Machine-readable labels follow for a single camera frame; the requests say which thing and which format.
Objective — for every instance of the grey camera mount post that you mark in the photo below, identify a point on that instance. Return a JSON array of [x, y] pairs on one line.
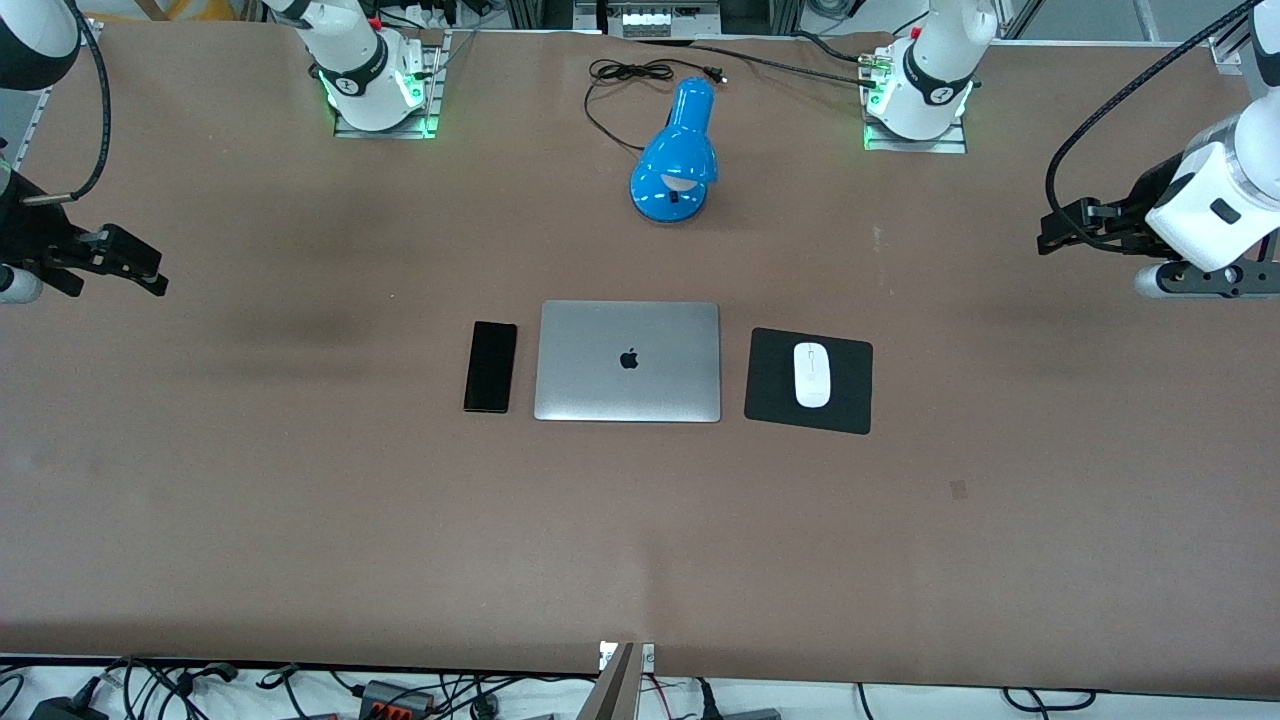
[[618, 690]]

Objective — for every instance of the blue desk lamp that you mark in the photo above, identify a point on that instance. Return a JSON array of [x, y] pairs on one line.
[[678, 150]]

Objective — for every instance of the white computer mouse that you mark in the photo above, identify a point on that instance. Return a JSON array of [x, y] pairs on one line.
[[811, 375]]

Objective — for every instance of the black mouse pad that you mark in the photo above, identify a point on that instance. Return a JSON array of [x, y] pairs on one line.
[[770, 395]]

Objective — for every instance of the black box with red buttons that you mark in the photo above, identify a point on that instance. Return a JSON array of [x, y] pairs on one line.
[[395, 698]]

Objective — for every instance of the aluminium frame rail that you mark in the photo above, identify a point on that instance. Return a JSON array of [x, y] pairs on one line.
[[40, 105]]

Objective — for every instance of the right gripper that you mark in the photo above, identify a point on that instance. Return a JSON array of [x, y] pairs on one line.
[[22, 228]]

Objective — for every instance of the grey power strip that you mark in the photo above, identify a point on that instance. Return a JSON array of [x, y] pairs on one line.
[[660, 18]]

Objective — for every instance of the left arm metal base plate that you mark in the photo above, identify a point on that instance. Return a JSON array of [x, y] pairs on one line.
[[915, 145]]

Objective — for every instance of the black power adapter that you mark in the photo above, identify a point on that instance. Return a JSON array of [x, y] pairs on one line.
[[65, 710]]

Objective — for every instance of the black smartphone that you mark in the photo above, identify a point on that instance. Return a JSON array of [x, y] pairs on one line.
[[490, 367]]

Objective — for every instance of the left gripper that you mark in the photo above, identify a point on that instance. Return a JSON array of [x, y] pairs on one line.
[[1142, 203]]

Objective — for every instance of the silver closed laptop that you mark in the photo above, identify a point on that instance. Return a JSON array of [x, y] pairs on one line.
[[627, 385]]

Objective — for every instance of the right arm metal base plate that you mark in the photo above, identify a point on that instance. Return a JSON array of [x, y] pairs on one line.
[[432, 90]]

